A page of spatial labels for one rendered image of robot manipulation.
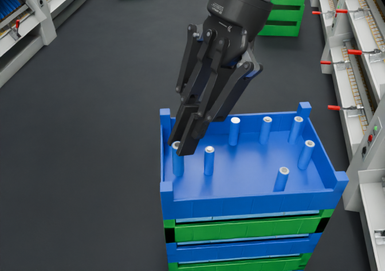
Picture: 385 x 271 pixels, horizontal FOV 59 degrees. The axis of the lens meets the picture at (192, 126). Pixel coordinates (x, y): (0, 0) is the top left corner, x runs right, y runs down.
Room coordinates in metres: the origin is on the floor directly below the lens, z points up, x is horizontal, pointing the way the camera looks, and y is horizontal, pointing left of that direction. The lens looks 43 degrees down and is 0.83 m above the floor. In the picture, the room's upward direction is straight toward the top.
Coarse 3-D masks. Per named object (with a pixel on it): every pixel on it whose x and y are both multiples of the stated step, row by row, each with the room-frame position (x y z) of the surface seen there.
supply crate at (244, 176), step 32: (160, 128) 0.48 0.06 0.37; (224, 128) 0.52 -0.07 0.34; (256, 128) 0.52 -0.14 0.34; (288, 128) 0.53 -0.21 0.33; (192, 160) 0.44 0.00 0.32; (224, 160) 0.44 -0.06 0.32; (256, 160) 0.44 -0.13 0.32; (288, 160) 0.44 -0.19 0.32; (320, 160) 0.42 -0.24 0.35; (160, 192) 0.31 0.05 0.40; (192, 192) 0.37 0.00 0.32; (224, 192) 0.37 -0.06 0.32; (256, 192) 0.37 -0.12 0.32; (288, 192) 0.33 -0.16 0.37; (320, 192) 0.33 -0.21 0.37
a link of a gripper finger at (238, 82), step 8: (248, 64) 0.33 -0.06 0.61; (240, 72) 0.34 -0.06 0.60; (248, 72) 0.33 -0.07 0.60; (256, 72) 0.34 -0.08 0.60; (232, 80) 0.34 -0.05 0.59; (240, 80) 0.33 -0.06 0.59; (248, 80) 0.34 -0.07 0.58; (224, 88) 0.34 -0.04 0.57; (232, 88) 0.33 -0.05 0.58; (240, 88) 0.34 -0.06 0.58; (224, 96) 0.33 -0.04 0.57; (232, 96) 0.33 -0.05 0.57; (216, 104) 0.33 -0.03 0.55; (224, 104) 0.33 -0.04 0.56; (232, 104) 0.34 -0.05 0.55; (216, 112) 0.33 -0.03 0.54; (224, 112) 0.33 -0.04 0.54; (208, 120) 0.33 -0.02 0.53; (224, 120) 0.34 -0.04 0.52
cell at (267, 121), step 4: (264, 120) 0.49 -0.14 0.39; (268, 120) 0.49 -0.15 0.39; (264, 124) 0.49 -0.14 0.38; (268, 124) 0.48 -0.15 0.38; (264, 128) 0.48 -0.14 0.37; (268, 128) 0.48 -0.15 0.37; (260, 132) 0.49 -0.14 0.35; (264, 132) 0.48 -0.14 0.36; (268, 132) 0.48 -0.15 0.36; (260, 136) 0.49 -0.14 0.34; (264, 136) 0.48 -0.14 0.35; (268, 136) 0.49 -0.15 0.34; (260, 140) 0.49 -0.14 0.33; (264, 140) 0.48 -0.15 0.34; (264, 144) 0.48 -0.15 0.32
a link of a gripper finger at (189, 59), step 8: (192, 24) 0.43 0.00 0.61; (192, 32) 0.42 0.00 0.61; (192, 40) 0.42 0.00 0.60; (192, 48) 0.41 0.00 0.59; (184, 56) 0.41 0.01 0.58; (192, 56) 0.41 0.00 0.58; (184, 64) 0.41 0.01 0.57; (192, 64) 0.41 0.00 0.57; (184, 72) 0.40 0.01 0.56; (184, 80) 0.40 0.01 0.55; (176, 88) 0.39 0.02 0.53
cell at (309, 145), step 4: (308, 140) 0.43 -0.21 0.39; (304, 144) 0.43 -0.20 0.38; (308, 144) 0.42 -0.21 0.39; (312, 144) 0.42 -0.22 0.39; (304, 148) 0.42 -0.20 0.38; (308, 148) 0.42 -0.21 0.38; (312, 148) 0.42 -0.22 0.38; (304, 152) 0.42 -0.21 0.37; (308, 152) 0.42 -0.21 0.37; (300, 156) 0.43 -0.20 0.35; (304, 156) 0.42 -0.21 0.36; (308, 156) 0.42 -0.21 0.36; (300, 160) 0.42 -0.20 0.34; (304, 160) 0.42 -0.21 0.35; (308, 160) 0.42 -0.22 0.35; (300, 164) 0.42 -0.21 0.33; (304, 164) 0.42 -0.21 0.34; (300, 168) 0.42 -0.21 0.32; (304, 168) 0.42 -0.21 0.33
